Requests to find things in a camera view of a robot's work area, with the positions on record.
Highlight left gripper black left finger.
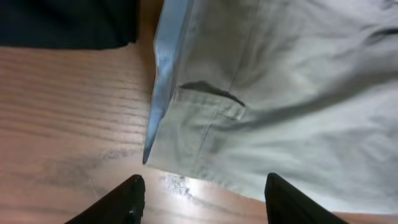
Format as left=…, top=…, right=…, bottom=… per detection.
left=65, top=174, right=146, bottom=224

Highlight khaki green shorts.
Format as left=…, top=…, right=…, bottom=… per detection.
left=143, top=0, right=397, bottom=214

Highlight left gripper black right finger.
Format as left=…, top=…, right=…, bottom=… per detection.
left=264, top=172, right=348, bottom=224

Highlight black folded garment left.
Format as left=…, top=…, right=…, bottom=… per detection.
left=1, top=0, right=139, bottom=50

